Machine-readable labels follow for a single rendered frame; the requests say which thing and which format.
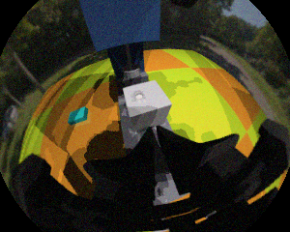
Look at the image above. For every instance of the cyan rectangular block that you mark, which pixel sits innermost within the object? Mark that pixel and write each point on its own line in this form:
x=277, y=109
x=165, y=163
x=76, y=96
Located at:
x=80, y=114

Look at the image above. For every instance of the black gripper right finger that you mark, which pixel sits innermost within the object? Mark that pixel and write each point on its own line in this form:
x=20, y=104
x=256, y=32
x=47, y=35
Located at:
x=186, y=158

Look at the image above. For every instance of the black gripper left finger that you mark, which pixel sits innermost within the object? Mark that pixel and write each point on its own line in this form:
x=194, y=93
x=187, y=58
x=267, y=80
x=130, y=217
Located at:
x=136, y=167

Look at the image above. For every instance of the dark blue arbor press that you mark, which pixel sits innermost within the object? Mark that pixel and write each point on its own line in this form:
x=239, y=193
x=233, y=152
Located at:
x=120, y=26

